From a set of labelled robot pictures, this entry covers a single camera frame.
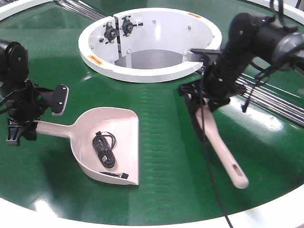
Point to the steel roller strip right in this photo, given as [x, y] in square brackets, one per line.
[270, 100]

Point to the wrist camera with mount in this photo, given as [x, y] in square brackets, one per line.
[207, 56]
[55, 99]

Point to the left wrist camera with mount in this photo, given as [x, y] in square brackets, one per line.
[55, 99]

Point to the steel roller strip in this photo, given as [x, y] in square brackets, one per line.
[81, 9]
[270, 100]

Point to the black bearing mount right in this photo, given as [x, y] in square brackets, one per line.
[128, 26]

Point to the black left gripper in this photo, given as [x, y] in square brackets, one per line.
[23, 102]

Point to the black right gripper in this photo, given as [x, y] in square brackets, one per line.
[215, 85]

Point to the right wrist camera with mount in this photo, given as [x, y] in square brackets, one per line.
[207, 56]

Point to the steel roller strip upper left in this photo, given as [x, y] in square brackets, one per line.
[81, 9]

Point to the black bearing mount left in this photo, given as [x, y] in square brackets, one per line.
[110, 32]

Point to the beige plastic dustpan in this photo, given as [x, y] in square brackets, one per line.
[122, 123]

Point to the orange warning sticker back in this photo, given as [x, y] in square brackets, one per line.
[194, 15]

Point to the orange warning sticker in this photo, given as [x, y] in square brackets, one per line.
[194, 15]
[96, 60]

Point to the orange warning sticker front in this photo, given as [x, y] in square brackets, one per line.
[96, 60]

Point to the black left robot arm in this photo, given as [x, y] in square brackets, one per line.
[13, 61]

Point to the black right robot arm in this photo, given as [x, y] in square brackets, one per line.
[249, 36]

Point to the black bearing mount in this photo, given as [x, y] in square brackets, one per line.
[128, 26]
[110, 32]

